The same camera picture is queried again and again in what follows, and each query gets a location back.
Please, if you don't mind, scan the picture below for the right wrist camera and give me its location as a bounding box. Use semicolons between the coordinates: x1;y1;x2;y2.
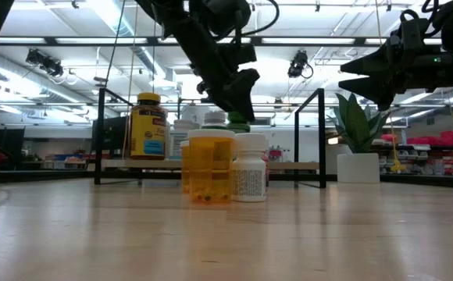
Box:
397;9;426;55

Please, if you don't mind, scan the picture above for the yellow fish oil bottle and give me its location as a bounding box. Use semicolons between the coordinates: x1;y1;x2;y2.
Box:
128;91;168;162

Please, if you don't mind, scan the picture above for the black overhead camera with cable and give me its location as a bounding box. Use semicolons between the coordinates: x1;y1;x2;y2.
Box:
287;49;314;80

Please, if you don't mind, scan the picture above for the yellow hanging cord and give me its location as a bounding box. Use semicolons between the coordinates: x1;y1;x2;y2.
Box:
389;112;407;173

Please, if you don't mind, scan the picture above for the black overhead light bar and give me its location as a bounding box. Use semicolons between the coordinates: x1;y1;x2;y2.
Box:
0;35;442;48

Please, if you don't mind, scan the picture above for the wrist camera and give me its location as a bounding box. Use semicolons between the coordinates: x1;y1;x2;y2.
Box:
397;9;426;55
216;41;258;66

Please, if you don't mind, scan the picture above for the white background cylinder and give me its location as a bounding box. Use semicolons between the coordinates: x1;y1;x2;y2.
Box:
182;104;212;120

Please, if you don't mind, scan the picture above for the storage rack with red bins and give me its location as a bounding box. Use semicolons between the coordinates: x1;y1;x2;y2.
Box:
380;130;453;177

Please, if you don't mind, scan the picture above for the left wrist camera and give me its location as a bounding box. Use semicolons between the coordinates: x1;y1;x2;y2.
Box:
216;41;258;66

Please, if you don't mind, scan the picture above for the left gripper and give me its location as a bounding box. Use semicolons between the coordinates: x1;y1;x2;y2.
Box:
185;33;261;123

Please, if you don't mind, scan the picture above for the amber pill vial white cap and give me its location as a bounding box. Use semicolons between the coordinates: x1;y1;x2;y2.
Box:
187;129;236;205

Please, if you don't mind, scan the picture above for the green cap bottle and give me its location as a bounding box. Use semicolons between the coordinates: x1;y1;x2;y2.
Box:
226;111;251;134

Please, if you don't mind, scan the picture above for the small white pill bottle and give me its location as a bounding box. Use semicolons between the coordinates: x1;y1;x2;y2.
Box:
232;133;269;203

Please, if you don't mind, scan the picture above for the green plant in white pot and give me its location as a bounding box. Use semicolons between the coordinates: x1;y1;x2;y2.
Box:
329;92;392;184

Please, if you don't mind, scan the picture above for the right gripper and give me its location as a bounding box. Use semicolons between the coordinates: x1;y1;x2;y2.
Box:
337;42;446;112

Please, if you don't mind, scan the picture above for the black background monitor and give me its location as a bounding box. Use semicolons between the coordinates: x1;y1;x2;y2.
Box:
91;116;129;159

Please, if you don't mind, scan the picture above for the black ceiling track light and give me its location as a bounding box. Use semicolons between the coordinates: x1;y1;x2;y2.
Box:
25;48;64;78

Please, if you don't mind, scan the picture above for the wooden shelf black metal frame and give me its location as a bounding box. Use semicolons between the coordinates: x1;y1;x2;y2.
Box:
93;87;327;189

